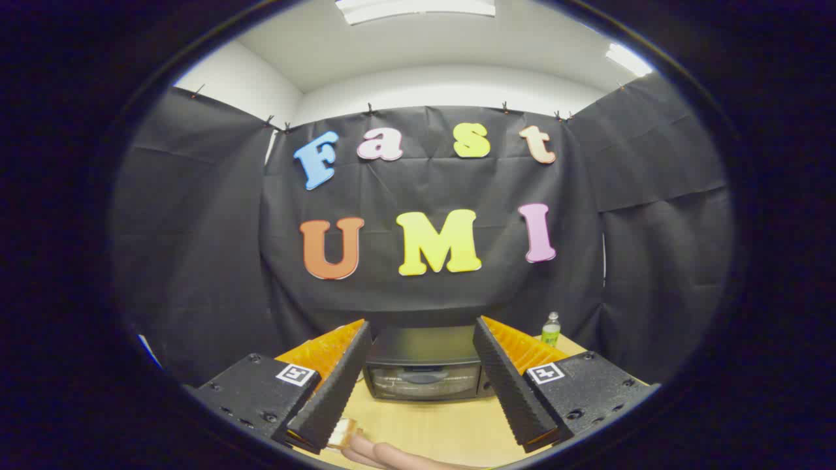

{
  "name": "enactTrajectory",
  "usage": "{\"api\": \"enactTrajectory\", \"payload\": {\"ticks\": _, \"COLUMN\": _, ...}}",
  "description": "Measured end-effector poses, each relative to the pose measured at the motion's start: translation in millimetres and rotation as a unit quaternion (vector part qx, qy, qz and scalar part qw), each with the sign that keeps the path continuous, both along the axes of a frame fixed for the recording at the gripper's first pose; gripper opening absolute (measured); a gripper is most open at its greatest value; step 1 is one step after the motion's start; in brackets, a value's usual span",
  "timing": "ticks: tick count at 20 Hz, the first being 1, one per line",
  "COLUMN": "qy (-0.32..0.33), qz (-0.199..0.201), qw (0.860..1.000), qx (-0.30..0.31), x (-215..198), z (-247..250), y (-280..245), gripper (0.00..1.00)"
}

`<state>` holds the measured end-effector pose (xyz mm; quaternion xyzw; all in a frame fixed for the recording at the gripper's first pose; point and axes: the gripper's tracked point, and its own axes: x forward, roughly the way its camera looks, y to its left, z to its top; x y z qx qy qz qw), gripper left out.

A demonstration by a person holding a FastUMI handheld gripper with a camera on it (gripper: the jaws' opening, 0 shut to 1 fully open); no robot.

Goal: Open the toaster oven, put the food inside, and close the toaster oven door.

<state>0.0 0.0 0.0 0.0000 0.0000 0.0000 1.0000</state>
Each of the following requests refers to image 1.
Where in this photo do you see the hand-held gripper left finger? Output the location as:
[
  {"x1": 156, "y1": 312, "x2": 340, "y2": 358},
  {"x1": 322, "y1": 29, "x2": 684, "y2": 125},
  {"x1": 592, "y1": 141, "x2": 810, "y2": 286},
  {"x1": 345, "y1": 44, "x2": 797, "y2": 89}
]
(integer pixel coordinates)
[{"x1": 186, "y1": 319, "x2": 373, "y2": 456}]

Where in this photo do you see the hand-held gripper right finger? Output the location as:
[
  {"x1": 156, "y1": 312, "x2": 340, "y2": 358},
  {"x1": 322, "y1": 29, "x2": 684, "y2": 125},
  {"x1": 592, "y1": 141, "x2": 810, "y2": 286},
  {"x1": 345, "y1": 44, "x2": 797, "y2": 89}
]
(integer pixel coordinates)
[{"x1": 473, "y1": 316, "x2": 660, "y2": 454}]

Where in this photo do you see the toast sandwich with lettuce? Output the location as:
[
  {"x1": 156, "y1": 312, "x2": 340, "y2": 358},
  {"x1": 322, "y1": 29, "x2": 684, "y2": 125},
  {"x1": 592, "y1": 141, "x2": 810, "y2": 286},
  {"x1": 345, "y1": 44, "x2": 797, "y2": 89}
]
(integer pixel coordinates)
[{"x1": 325, "y1": 418, "x2": 364, "y2": 452}]

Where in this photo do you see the toaster oven glass door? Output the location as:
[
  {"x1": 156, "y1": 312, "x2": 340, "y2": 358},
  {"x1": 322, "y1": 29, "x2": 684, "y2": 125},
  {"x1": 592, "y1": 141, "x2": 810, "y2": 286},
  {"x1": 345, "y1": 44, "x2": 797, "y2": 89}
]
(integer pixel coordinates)
[{"x1": 364, "y1": 361, "x2": 485, "y2": 401}]

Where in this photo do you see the black toaster oven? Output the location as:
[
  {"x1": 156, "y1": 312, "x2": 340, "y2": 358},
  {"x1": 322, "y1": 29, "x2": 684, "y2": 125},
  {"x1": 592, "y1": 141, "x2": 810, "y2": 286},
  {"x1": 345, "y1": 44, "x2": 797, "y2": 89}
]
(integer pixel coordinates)
[{"x1": 362, "y1": 324, "x2": 498, "y2": 401}]

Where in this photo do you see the black backdrop cloth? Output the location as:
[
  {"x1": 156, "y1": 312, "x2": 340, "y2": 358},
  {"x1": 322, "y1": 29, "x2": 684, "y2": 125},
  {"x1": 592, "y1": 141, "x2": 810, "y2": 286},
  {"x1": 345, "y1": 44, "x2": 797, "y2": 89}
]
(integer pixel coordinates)
[{"x1": 111, "y1": 72, "x2": 735, "y2": 387}]

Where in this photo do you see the ceiling light panel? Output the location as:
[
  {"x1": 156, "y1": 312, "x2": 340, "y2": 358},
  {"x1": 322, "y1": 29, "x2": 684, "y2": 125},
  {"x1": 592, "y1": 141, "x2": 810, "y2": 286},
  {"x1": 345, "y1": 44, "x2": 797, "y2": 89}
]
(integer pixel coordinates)
[{"x1": 604, "y1": 42, "x2": 654, "y2": 78}]

